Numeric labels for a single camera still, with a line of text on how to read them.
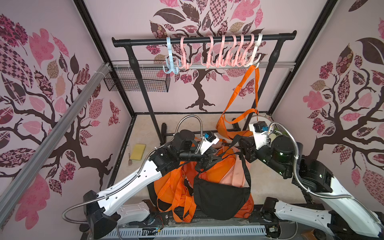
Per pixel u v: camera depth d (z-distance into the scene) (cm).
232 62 59
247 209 73
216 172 86
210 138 53
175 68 56
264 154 49
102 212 38
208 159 55
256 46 55
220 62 58
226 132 98
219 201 71
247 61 60
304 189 37
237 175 79
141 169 45
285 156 38
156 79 80
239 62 59
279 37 52
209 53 87
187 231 70
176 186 78
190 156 54
